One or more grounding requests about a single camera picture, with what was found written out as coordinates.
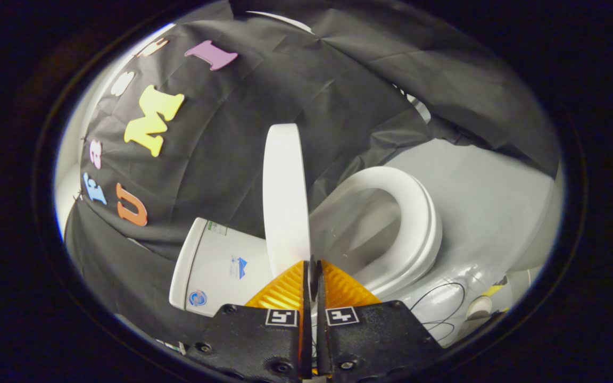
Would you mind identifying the small white round container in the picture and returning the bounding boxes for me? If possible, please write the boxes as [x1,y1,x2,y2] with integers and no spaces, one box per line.
[466,295,493,321]

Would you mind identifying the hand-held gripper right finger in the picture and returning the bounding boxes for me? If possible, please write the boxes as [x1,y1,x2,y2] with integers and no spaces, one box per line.
[314,258,443,383]

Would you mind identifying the thin black cable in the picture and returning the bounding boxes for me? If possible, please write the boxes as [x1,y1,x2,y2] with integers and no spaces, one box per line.
[409,282,467,344]

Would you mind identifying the white toilet tank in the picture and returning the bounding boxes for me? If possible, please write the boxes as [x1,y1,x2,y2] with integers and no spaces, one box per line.
[169,217,275,318]

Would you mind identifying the white toilet lid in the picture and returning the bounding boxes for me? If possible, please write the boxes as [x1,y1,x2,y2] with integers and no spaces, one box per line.
[262,123,311,278]

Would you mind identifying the white toilet bowl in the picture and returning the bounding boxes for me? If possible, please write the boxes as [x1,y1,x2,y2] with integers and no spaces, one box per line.
[309,181,480,346]

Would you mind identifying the white toilet seat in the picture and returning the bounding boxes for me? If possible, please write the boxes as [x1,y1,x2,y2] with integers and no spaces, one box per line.
[333,166,443,298]

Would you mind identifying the black backdrop cloth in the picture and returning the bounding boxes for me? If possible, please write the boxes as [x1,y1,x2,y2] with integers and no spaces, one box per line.
[64,0,561,341]

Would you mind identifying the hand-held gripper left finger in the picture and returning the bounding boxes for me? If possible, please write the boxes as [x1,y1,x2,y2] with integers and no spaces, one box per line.
[184,260,313,383]

